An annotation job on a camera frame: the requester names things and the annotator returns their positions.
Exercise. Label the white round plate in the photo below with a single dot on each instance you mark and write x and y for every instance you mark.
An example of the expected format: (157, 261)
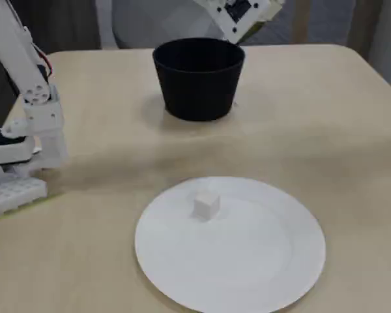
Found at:
(231, 261)

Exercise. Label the white perforated base plate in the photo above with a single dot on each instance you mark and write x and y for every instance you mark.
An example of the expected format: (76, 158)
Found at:
(16, 194)

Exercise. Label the wooden shelf with grey panels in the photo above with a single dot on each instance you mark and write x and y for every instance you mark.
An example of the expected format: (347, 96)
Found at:
(301, 19)

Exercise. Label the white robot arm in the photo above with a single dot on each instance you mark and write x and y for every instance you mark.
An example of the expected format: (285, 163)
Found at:
(16, 55)

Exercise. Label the white chair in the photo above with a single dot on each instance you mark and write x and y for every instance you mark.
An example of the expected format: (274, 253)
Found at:
(133, 23)

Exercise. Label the white cube block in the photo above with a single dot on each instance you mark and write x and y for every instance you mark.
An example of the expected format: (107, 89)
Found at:
(204, 207)

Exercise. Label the black pot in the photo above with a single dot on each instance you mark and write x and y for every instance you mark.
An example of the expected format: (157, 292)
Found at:
(198, 84)

